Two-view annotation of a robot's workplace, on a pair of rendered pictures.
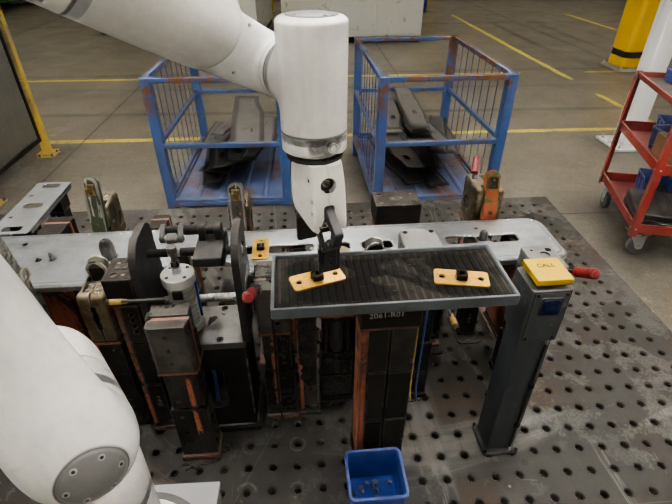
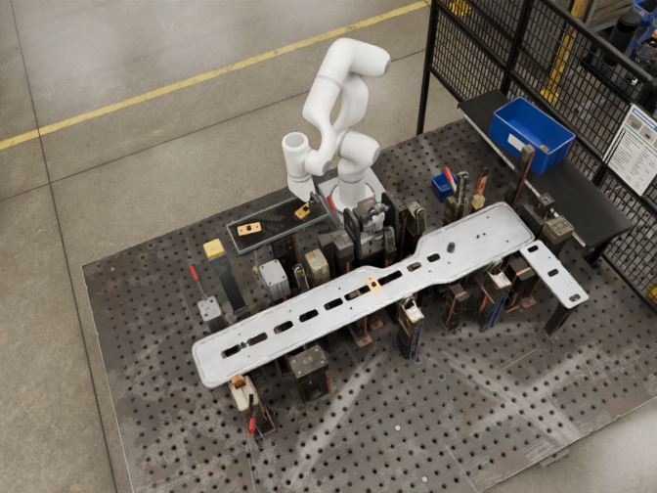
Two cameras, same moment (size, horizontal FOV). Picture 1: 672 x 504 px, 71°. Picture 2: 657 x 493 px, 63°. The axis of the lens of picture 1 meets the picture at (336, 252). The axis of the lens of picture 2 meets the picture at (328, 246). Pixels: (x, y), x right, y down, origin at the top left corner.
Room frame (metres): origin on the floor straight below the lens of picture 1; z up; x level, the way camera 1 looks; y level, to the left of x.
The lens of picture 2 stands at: (1.78, -0.24, 2.78)
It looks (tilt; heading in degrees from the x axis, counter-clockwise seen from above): 57 degrees down; 164
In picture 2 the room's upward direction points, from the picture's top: 6 degrees counter-clockwise
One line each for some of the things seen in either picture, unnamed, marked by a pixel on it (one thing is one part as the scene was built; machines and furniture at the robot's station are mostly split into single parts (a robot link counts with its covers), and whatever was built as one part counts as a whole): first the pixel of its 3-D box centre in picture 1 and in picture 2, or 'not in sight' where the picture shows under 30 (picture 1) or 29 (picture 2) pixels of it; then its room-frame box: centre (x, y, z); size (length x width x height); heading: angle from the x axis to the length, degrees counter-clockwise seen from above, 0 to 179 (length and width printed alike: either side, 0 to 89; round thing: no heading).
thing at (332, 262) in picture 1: (331, 255); not in sight; (0.53, 0.01, 1.24); 0.03 x 0.03 x 0.07; 23
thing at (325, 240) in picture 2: (306, 344); (328, 265); (0.69, 0.06, 0.90); 0.05 x 0.05 x 0.40; 5
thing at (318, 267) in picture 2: (335, 327); (320, 284); (0.76, 0.00, 0.89); 0.13 x 0.11 x 0.38; 5
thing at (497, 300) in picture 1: (389, 278); (278, 220); (0.58, -0.08, 1.16); 0.37 x 0.14 x 0.02; 95
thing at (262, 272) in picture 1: (276, 344); (343, 264); (0.70, 0.13, 0.89); 0.13 x 0.11 x 0.38; 5
